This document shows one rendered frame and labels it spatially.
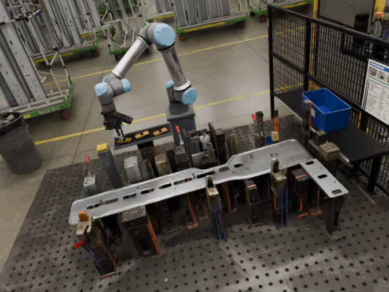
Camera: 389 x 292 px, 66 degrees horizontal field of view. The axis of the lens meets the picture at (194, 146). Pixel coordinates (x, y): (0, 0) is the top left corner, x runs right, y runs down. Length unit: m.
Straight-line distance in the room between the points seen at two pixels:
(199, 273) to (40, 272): 0.93
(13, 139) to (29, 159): 0.36
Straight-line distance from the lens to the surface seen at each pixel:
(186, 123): 2.15
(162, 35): 1.78
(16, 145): 4.25
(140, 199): 1.67
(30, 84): 5.78
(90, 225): 1.57
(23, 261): 2.18
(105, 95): 1.73
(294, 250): 1.71
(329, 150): 1.73
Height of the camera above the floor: 2.09
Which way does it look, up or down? 34 degrees down
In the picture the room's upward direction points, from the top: 12 degrees counter-clockwise
